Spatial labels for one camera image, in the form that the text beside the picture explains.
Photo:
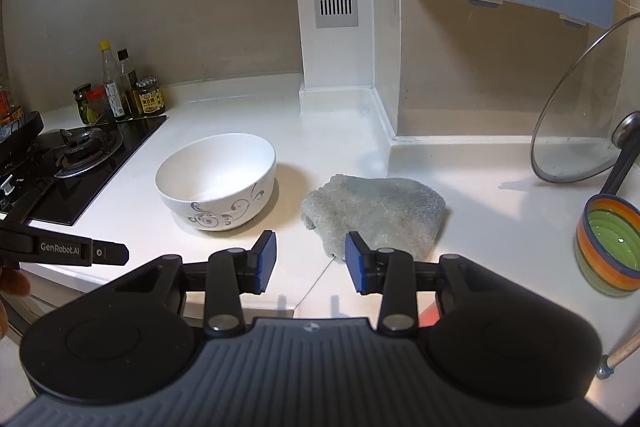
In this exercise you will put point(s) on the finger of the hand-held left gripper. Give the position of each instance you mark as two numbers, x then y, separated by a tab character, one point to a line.
60	248
22	129

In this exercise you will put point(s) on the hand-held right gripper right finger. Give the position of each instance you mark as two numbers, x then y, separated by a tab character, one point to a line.
354	262

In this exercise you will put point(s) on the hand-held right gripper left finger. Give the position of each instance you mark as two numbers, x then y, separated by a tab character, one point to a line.
269	262

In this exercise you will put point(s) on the grey fluffy cloth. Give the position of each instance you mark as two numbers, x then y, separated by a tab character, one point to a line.
380	212

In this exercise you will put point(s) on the white patterned bowl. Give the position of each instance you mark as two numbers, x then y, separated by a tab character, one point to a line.
215	179

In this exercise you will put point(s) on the striped bowl green inside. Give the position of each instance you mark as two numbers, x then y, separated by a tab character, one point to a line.
607	252

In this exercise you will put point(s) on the person's left hand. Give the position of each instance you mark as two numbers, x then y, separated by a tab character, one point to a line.
12	282

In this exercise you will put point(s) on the green jar dark lid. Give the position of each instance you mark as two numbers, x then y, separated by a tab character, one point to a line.
84	104

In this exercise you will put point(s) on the black gas stove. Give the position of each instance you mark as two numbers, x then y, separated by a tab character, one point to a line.
85	167

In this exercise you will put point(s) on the red lid jar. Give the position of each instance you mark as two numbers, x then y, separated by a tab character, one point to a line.
98	99

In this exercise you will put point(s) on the yellow cap sauce bottle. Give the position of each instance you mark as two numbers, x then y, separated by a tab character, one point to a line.
112	87

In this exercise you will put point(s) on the black cap sauce bottle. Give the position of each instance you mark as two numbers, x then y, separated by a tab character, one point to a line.
129	89

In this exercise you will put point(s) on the yellow label jar checkered lid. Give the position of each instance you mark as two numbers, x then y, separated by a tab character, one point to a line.
150	99

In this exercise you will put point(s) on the glass pot lid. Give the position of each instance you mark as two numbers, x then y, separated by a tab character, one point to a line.
575	117

